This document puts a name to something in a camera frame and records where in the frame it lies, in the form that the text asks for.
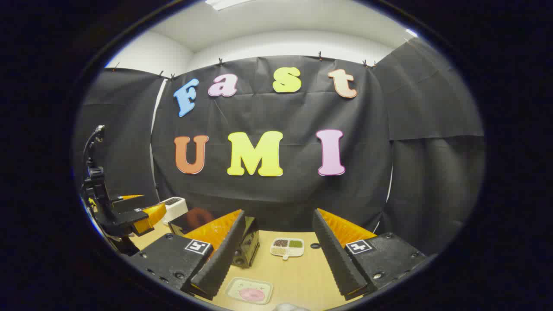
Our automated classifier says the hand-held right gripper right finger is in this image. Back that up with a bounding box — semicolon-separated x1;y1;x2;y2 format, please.
312;208;428;301

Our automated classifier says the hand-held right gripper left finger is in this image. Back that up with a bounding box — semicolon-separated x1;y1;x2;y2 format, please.
129;209;246;301

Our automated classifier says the cream square tray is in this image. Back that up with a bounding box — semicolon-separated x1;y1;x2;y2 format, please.
224;277;274;305

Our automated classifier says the black electric oven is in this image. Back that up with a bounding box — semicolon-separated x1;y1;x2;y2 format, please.
168;207;261;269

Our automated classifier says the pink round food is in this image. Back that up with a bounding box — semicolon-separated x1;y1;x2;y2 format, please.
238;288;265;302

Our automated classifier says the white toaster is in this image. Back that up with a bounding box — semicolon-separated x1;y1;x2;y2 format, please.
161;197;189;226

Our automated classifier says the white divided plate with beans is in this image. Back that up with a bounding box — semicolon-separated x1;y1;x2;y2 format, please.
270;237;305;260

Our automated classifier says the black backdrop cloth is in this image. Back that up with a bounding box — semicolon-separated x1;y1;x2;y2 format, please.
71;38;486;255

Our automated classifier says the ceiling light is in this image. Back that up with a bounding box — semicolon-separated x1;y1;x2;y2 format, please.
204;0;255;11

